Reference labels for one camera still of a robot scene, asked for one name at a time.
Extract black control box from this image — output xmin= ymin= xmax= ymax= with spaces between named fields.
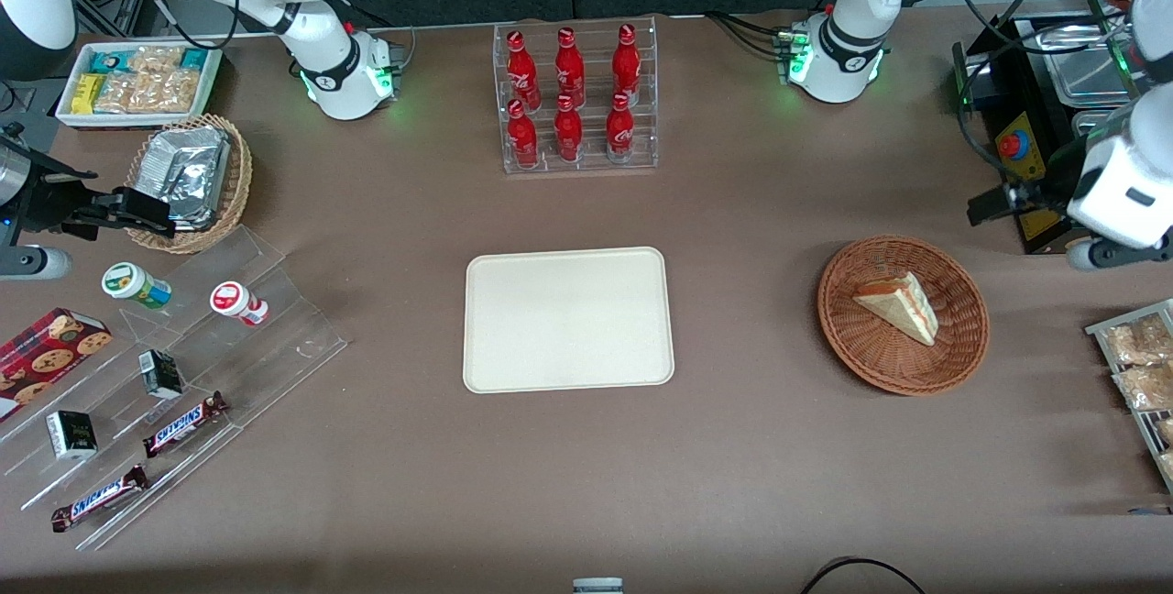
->
xmin=952 ymin=14 xmax=1142 ymax=255

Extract white snack tray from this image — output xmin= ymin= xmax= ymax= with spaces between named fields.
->
xmin=55 ymin=41 xmax=225 ymax=130

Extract red lid yogurt cup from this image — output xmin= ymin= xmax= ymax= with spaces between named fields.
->
xmin=210 ymin=281 xmax=270 ymax=328

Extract red cola bottle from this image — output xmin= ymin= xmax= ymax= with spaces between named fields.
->
xmin=506 ymin=29 xmax=542 ymax=107
xmin=507 ymin=99 xmax=541 ymax=170
xmin=553 ymin=94 xmax=586 ymax=164
xmin=605 ymin=92 xmax=637 ymax=164
xmin=554 ymin=27 xmax=587 ymax=105
xmin=611 ymin=23 xmax=643 ymax=100

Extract green lid yogurt cup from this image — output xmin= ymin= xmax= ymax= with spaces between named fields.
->
xmin=101 ymin=262 xmax=173 ymax=312

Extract cream rectangular tray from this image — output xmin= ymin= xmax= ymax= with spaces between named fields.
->
xmin=463 ymin=247 xmax=676 ymax=394

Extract small black carton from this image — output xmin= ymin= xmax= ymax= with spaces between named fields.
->
xmin=46 ymin=410 xmax=99 ymax=462
xmin=138 ymin=349 xmax=185 ymax=400

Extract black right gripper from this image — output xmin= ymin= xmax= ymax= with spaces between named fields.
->
xmin=13 ymin=159 xmax=178 ymax=243

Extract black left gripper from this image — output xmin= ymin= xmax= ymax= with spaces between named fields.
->
xmin=968 ymin=173 xmax=1077 ymax=229

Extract grey snack tray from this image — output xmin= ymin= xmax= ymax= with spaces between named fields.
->
xmin=1085 ymin=298 xmax=1173 ymax=495

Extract triangular sandwich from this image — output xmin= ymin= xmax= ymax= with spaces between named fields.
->
xmin=852 ymin=271 xmax=940 ymax=347

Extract clear acrylic stepped stand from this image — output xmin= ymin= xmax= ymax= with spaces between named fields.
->
xmin=0 ymin=225 xmax=350 ymax=552

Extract red cookie box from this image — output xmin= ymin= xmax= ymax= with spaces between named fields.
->
xmin=0 ymin=307 xmax=114 ymax=422

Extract brown wicker basket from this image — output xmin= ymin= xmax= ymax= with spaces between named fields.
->
xmin=817 ymin=236 xmax=991 ymax=396

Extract yellow snack packet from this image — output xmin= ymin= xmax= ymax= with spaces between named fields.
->
xmin=71 ymin=73 xmax=107 ymax=116

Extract clear cracker bag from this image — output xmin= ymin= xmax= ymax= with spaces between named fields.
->
xmin=92 ymin=71 xmax=148 ymax=115
xmin=1113 ymin=362 xmax=1173 ymax=413
xmin=1103 ymin=313 xmax=1173 ymax=367
xmin=137 ymin=68 xmax=203 ymax=115

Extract clear acrylic bottle rack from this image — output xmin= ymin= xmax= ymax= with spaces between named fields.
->
xmin=493 ymin=16 xmax=660 ymax=175

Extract steel pan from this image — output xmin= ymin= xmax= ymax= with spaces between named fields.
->
xmin=1043 ymin=20 xmax=1139 ymax=105

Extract silver foil packets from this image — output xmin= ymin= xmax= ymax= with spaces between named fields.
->
xmin=137 ymin=126 xmax=231 ymax=231

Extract light wicker basket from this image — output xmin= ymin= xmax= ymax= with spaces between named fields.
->
xmin=125 ymin=114 xmax=254 ymax=255

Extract snickers chocolate bar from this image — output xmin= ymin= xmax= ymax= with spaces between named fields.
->
xmin=50 ymin=465 xmax=150 ymax=534
xmin=142 ymin=391 xmax=229 ymax=459

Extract black base cable bundle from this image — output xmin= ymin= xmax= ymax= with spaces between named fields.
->
xmin=704 ymin=11 xmax=791 ymax=61

